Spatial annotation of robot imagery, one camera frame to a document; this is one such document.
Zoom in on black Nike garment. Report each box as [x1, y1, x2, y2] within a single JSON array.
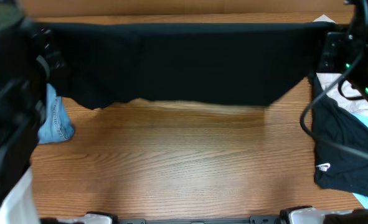
[[308, 74, 368, 200]]

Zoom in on beige crumpled garment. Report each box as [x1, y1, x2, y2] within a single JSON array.
[[313, 14, 368, 116]]

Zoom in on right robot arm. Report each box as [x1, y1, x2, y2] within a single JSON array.
[[316, 0, 368, 101]]

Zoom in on folded light blue jeans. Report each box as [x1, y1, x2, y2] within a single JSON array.
[[38, 83, 75, 144]]

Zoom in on black t-shirt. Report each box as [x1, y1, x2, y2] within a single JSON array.
[[50, 22, 333, 110]]

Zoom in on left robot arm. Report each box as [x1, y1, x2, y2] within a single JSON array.
[[0, 1, 69, 223]]

